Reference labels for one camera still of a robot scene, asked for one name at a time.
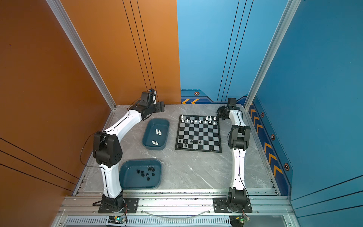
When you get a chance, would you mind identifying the aluminium corner post left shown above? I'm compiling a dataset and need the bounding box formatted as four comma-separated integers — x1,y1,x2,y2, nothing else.
46,0,116,111

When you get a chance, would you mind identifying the black piece in tray three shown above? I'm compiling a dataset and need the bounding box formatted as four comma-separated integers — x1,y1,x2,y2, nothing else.
148,166,155,172

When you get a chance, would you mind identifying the green circuit board left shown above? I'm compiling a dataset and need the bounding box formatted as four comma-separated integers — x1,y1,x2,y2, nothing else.
106,216,128,227

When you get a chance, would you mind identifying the teal tray with black pieces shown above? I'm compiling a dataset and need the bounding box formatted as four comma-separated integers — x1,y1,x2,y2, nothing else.
119,159,162,190

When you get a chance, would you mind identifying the green circuit board right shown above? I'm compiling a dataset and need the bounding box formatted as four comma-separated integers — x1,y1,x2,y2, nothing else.
229,216,250,227

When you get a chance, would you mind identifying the aluminium corner post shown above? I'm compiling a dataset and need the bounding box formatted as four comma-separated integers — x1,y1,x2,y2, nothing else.
244,0,301,110
46,0,116,111

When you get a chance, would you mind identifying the aluminium corner post right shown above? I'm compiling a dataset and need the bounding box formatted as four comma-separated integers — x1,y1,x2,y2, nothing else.
244,0,301,110

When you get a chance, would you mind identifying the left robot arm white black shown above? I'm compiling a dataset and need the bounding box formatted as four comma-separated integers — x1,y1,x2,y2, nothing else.
93,89,164,213

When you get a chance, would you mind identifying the black and silver chessboard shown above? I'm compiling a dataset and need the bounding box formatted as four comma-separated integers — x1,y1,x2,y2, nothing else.
175,115,222,153

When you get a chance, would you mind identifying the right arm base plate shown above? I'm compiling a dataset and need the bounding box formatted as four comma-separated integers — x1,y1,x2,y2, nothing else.
213,197,253,213

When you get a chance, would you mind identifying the green circuit board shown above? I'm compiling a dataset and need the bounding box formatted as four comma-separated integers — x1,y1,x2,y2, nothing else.
106,216,128,227
229,216,250,227

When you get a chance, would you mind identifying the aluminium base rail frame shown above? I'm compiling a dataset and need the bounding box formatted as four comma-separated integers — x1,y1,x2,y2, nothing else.
53,188,299,227

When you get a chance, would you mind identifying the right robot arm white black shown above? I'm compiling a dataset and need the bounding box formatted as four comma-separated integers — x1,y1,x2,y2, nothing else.
217,98,252,213

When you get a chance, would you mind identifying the teal tray with white pieces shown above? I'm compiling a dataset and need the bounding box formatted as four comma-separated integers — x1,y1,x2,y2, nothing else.
142,118,170,150

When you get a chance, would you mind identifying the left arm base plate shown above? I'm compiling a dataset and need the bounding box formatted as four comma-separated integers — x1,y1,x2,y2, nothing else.
98,197,139,214

